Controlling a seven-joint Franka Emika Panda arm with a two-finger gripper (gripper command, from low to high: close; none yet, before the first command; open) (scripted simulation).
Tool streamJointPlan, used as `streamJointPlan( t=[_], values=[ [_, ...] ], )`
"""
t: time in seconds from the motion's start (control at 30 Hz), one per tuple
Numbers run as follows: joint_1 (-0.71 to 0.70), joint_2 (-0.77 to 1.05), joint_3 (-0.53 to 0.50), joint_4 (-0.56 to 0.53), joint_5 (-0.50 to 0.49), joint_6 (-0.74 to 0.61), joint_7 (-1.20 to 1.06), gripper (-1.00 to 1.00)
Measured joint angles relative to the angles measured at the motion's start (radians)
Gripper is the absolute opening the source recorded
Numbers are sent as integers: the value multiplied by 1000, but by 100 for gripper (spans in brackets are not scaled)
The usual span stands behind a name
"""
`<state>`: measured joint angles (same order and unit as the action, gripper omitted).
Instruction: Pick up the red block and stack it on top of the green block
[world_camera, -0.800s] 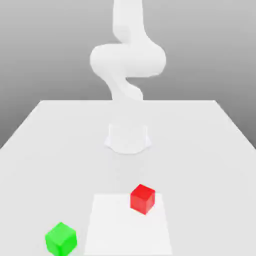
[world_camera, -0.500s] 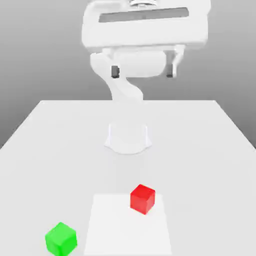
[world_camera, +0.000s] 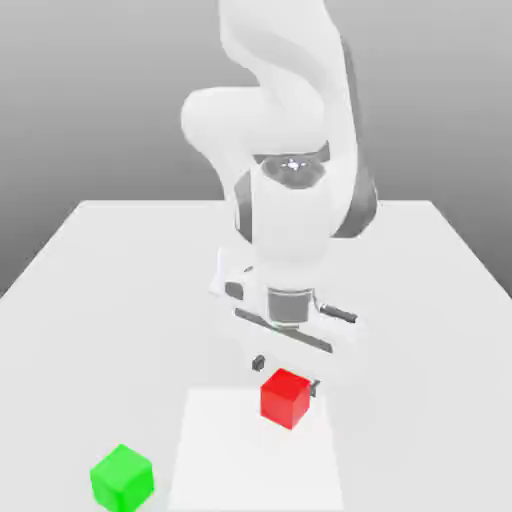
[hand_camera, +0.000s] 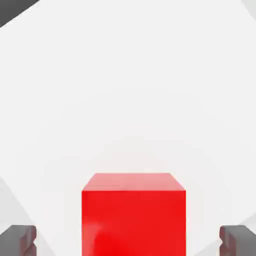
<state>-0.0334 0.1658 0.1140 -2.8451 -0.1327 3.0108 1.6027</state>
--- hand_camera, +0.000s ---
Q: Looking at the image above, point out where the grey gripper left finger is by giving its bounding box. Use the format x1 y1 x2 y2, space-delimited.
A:
0 224 38 256

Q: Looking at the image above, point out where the small red cube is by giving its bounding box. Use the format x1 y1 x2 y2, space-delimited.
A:
81 172 187 256

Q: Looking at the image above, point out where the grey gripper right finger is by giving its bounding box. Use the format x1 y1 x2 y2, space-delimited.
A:
219 224 256 256

